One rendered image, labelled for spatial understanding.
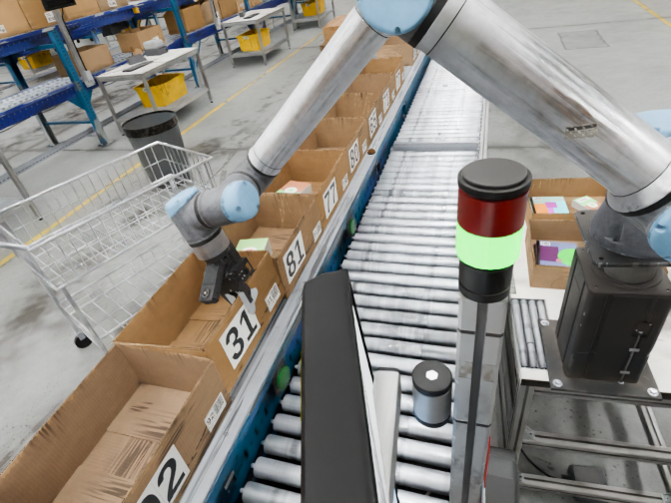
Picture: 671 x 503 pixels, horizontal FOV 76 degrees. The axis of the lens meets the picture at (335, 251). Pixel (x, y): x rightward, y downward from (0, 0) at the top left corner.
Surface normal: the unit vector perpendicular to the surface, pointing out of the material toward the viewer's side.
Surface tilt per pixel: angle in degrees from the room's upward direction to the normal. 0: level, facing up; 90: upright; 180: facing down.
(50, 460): 90
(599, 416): 0
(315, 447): 14
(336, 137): 89
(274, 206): 89
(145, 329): 84
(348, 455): 4
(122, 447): 0
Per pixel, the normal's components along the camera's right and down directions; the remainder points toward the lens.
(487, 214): -0.39, 0.59
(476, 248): -0.58, 0.54
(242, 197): 0.86, -0.11
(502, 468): -0.17, -0.70
